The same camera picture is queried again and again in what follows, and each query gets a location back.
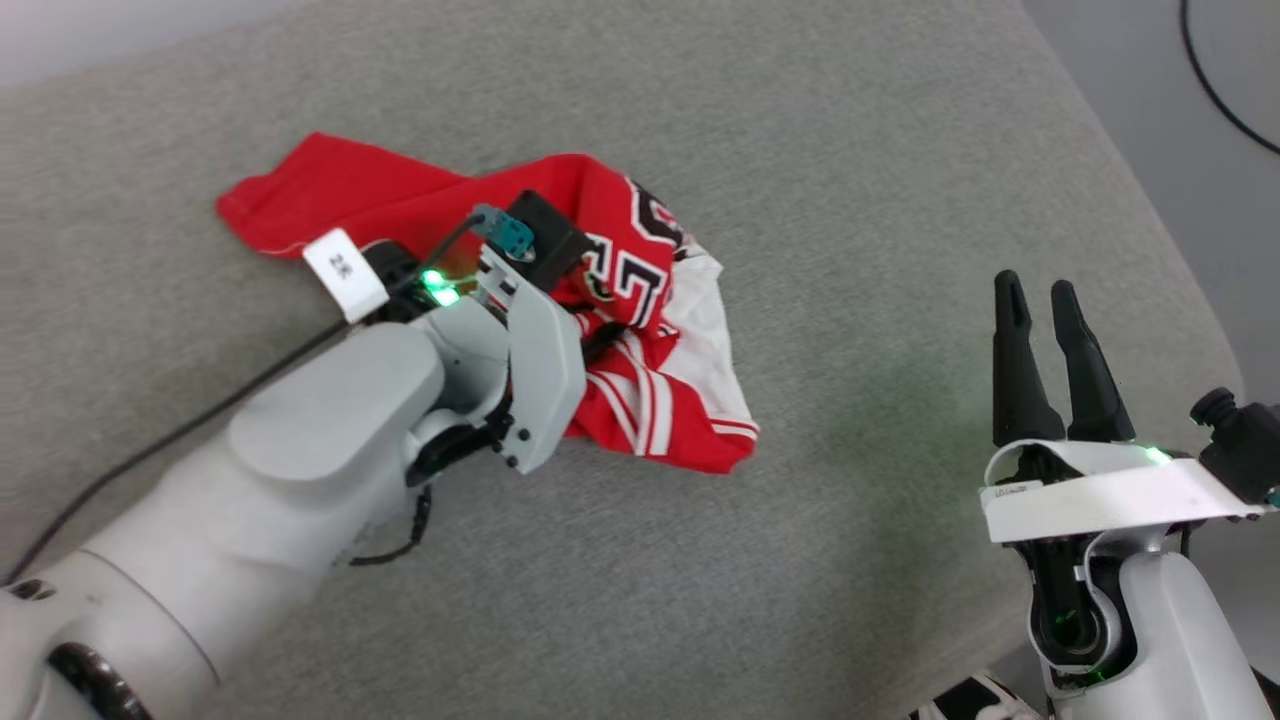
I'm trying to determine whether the white cable label tag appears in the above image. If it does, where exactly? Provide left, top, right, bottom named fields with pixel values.
left=302, top=228, right=389, bottom=323

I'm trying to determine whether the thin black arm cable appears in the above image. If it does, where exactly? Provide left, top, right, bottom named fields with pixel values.
left=350, top=485, right=433, bottom=568

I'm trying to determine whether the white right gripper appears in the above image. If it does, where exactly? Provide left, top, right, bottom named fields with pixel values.
left=980, top=270, right=1277, bottom=563

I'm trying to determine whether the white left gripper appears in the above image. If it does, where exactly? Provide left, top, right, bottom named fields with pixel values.
left=360, top=243, right=628, bottom=488

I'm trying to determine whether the grey fabric sofa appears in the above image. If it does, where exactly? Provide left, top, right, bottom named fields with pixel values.
left=0, top=0, right=1246, bottom=720

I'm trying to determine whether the red white sports jersey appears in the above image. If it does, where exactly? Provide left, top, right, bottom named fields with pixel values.
left=215, top=130, right=761, bottom=476

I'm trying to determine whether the black floor cable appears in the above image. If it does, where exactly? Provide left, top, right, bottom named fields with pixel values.
left=1179, top=0, right=1280, bottom=157

